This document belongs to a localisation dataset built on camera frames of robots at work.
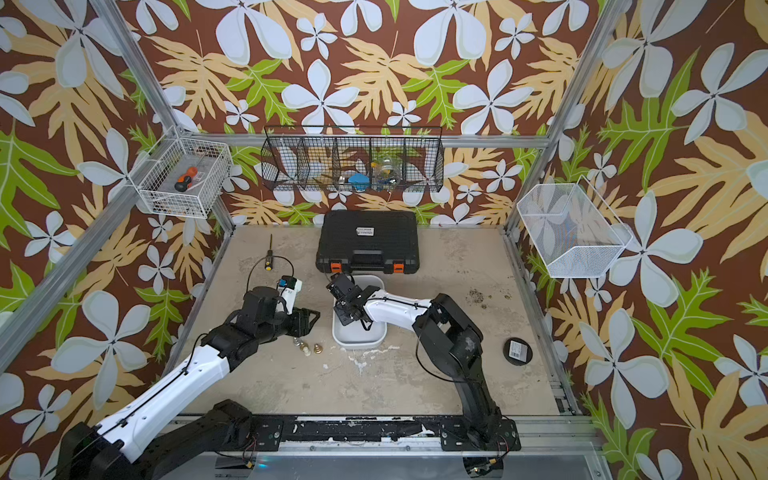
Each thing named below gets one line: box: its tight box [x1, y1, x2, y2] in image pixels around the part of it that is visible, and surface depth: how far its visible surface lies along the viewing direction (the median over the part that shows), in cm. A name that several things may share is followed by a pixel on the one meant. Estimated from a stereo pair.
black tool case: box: [316, 210, 420, 275], surface depth 110 cm
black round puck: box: [503, 337, 533, 366], surface depth 88 cm
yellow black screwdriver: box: [265, 234, 273, 272], surface depth 110 cm
